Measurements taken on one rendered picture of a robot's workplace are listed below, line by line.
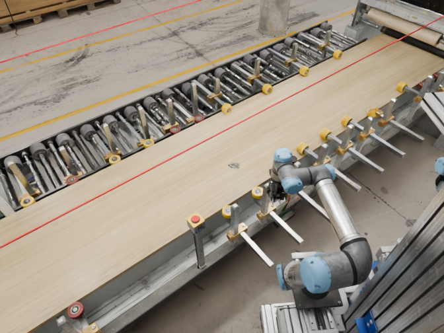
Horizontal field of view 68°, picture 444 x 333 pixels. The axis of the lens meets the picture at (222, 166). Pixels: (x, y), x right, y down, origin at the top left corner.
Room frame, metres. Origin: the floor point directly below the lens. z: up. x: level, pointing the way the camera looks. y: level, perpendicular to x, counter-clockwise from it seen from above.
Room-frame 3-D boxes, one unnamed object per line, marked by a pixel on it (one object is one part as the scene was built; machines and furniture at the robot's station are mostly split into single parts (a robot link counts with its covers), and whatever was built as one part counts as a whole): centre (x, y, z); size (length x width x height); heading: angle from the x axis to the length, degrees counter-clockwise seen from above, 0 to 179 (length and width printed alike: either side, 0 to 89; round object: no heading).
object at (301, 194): (1.31, -0.57, 0.84); 0.43 x 0.03 x 0.04; 36
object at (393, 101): (1.97, -1.28, 0.93); 0.04 x 0.04 x 0.48; 36
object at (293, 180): (0.85, -0.29, 1.61); 0.11 x 0.11 x 0.08; 10
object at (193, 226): (0.92, 0.14, 1.18); 0.07 x 0.07 x 0.08; 36
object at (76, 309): (0.60, 0.77, 0.85); 0.08 x 0.08 x 0.11
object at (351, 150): (1.65, -0.94, 0.95); 0.50 x 0.04 x 0.04; 36
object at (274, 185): (0.94, -0.26, 1.46); 0.09 x 0.08 x 0.12; 3
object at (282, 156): (0.95, -0.26, 1.62); 0.09 x 0.08 x 0.11; 10
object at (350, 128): (1.67, -0.87, 0.94); 0.04 x 0.04 x 0.48; 36
